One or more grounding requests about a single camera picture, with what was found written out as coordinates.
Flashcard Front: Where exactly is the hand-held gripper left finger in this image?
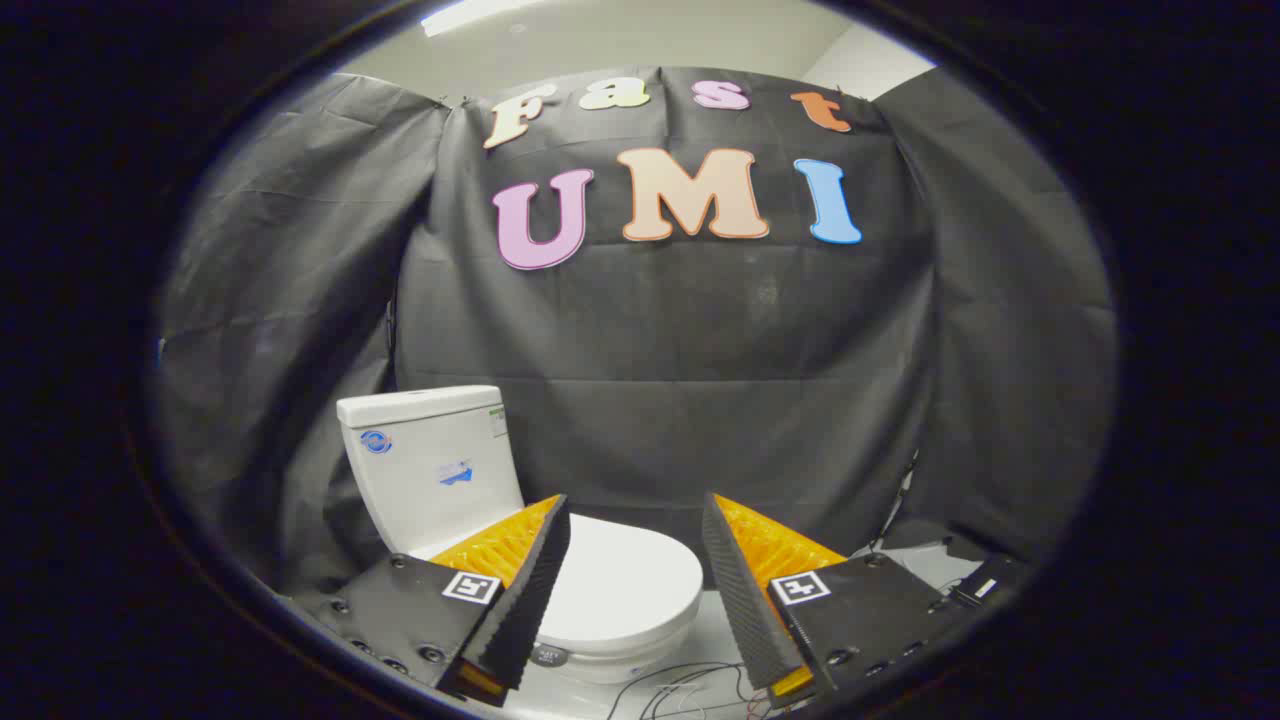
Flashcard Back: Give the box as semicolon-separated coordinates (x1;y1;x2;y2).
295;493;572;708

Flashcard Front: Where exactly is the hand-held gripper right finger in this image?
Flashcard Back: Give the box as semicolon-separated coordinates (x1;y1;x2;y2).
701;491;991;713

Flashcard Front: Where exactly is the white toilet lid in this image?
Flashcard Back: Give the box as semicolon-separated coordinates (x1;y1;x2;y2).
533;514;705;658

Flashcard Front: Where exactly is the white toilet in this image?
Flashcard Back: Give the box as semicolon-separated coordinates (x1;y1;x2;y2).
336;385;705;687

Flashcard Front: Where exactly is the black electronic box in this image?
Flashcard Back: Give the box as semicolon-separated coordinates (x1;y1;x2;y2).
945;555;1031;609

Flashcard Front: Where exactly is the black backdrop cloth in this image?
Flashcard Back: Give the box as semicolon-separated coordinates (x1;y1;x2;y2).
150;65;1119;601

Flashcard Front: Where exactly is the tangle of thin cables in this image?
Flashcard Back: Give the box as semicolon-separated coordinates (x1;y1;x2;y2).
605;660;776;720

